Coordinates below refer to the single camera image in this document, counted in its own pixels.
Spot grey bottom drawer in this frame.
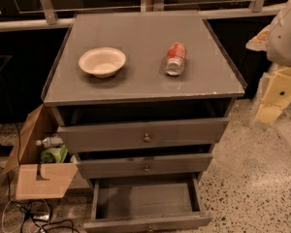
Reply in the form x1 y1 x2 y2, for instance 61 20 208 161
83 173 211 233

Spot grey drawer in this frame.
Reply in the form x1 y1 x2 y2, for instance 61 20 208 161
77 153 213 179
58 117 229 153
83 173 211 233

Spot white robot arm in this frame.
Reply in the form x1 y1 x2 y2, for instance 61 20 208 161
245 0 291 123

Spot grey middle drawer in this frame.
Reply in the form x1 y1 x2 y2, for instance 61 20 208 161
77 153 213 179

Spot grey drawer cabinet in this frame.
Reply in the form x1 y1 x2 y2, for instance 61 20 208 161
41 11 247 192

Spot grey top drawer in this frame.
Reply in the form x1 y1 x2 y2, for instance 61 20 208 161
58 117 229 153

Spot red labelled plastic bottle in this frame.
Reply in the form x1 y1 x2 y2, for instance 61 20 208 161
164 42 186 77

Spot white paper bowl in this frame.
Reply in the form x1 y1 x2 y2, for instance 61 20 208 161
79 48 126 79

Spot clear plastic water bottle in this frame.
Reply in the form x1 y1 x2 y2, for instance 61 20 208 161
36 136 63 149

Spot green plastic bag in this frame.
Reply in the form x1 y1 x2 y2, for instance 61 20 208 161
41 145 68 163

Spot brown cardboard box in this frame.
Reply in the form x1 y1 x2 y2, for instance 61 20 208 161
3 105 78 200

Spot metal railing frame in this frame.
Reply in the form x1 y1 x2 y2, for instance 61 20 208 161
0 0 291 34

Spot black floor cables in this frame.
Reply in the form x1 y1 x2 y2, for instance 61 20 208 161
6 175 81 233

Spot white floor cable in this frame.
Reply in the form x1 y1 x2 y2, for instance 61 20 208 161
1 197 52 233

